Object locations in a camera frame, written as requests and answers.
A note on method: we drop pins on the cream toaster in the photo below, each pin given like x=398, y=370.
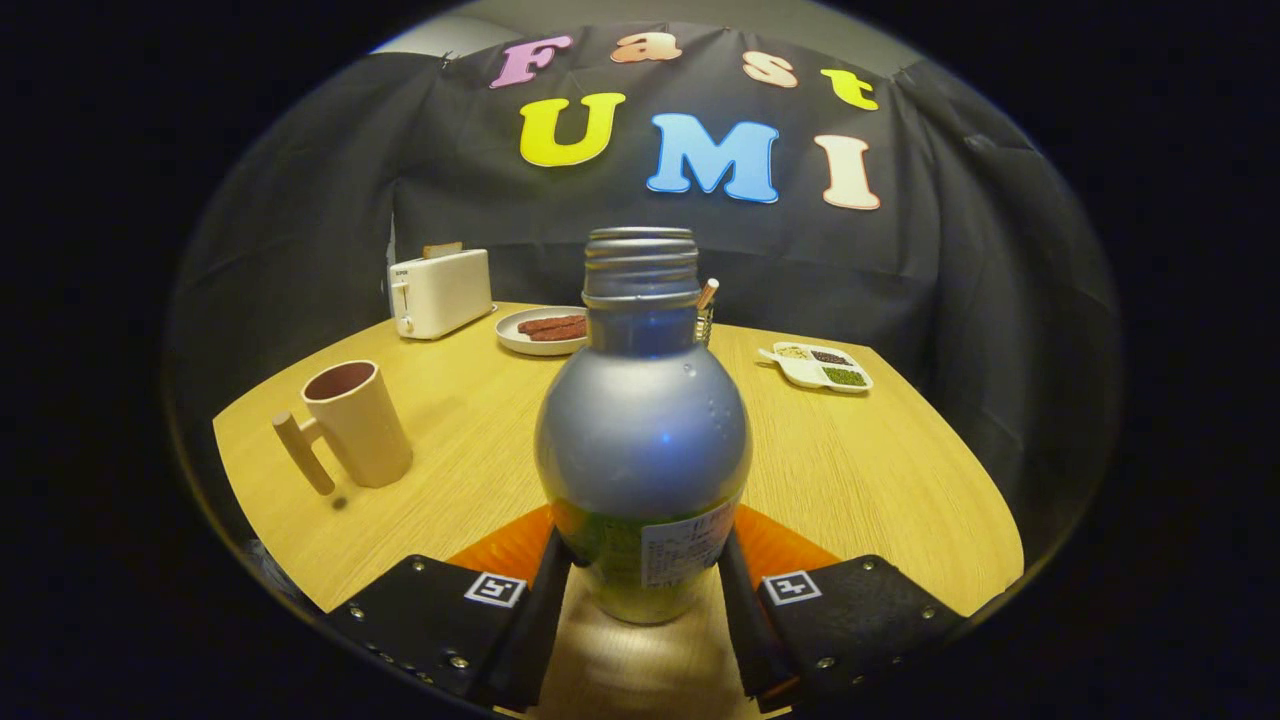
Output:
x=445, y=295

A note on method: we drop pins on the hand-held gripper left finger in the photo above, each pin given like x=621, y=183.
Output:
x=535, y=625

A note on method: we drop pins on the white round plate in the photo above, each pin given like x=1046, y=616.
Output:
x=512, y=338

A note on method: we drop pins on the red and white stick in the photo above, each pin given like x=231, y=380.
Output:
x=708, y=293

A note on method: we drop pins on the brown food strip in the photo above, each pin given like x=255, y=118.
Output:
x=545, y=322
x=560, y=335

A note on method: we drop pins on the toast slice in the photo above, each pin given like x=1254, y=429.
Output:
x=442, y=249

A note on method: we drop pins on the black backdrop cloth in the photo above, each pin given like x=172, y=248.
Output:
x=960, y=270

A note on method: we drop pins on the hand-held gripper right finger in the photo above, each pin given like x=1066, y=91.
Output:
x=742, y=625

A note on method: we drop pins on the white divided dish with beans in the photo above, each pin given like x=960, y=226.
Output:
x=815, y=368

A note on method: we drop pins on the wooden table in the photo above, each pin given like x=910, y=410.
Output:
x=860, y=470

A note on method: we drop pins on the silver bottle with green label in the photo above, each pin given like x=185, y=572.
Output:
x=640, y=430

